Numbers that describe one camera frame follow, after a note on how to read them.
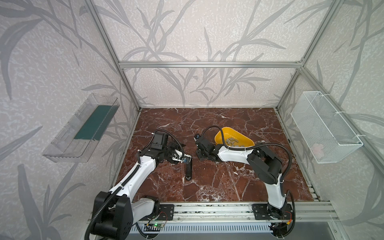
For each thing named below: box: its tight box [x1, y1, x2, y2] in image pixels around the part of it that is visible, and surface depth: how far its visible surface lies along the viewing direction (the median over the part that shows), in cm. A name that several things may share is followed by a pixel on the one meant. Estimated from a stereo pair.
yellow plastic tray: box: [214, 127, 255, 147], surface depth 103 cm
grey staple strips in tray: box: [226, 137, 239, 147], surface depth 104 cm
